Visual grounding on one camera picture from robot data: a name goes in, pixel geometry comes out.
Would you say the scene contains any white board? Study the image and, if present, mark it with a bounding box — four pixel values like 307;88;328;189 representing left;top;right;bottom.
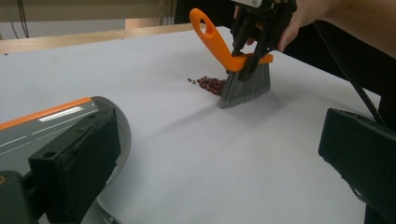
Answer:
0;25;383;224

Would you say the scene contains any black hanging cable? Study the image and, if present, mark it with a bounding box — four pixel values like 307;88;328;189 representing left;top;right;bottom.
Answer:
11;0;31;39

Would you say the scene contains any grey dustpan with orange edge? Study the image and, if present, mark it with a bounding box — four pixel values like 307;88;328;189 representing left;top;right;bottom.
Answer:
0;95;133;224

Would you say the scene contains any orange brush with grey bristles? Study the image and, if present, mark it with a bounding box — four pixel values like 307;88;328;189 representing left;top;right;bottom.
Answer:
189;7;275;109

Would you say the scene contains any pile of red beans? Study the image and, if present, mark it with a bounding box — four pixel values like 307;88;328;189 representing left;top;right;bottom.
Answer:
187;75;227;96

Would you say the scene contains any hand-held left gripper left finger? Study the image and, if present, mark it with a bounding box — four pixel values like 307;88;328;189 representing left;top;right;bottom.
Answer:
27;106;122;224

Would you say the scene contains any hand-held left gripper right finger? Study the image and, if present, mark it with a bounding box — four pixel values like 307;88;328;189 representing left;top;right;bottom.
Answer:
318;107;396;224

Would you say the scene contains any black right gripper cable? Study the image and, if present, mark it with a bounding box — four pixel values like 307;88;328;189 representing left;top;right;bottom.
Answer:
312;20;388;127

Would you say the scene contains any wooden table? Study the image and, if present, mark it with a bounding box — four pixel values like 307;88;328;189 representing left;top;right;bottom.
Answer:
0;22;207;56

